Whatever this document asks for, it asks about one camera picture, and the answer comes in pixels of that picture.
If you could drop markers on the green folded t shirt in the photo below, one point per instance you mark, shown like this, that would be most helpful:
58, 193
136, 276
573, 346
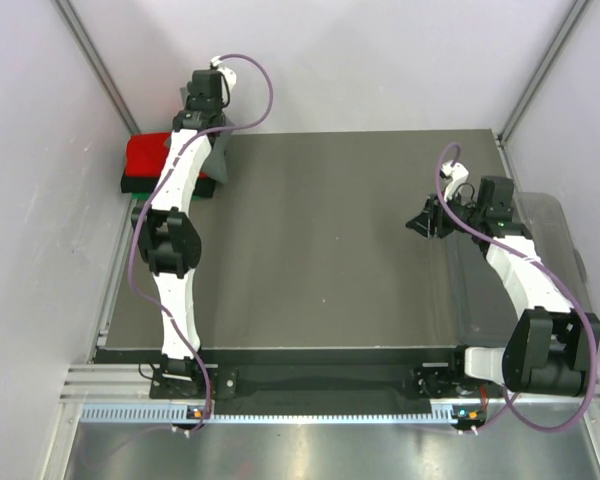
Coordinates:
142, 196

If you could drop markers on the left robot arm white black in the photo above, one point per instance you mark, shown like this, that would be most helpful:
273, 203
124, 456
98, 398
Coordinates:
167, 240

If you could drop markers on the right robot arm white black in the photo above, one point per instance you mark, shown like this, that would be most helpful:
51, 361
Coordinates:
549, 349

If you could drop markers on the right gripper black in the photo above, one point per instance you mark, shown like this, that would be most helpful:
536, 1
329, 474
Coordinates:
432, 216

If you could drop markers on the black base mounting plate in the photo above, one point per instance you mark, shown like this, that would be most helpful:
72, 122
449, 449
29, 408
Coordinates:
435, 366

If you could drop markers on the right corner aluminium post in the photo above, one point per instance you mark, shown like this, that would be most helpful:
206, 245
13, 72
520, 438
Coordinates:
574, 14

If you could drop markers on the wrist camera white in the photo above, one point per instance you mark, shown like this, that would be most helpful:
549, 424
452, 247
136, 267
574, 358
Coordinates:
229, 77
454, 174

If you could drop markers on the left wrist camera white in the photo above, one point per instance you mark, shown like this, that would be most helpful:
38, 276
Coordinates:
229, 77

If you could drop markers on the red folded t shirt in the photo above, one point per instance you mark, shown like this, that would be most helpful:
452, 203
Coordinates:
146, 154

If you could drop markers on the grey t shirt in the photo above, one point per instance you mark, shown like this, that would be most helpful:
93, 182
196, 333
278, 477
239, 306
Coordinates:
215, 164

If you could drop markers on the corner aluminium post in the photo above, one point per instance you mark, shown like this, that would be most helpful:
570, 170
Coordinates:
87, 47
574, 14

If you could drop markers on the black folded t shirt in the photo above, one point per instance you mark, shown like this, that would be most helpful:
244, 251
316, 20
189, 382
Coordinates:
130, 184

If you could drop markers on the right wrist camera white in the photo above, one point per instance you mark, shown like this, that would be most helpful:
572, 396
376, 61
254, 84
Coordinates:
454, 174

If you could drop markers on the left corner aluminium post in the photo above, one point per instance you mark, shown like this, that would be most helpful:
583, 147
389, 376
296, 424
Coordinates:
87, 47

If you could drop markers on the aluminium frame rail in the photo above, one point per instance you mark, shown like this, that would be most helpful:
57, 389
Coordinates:
105, 382

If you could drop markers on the slotted cable duct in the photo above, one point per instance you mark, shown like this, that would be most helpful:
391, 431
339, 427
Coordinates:
187, 414

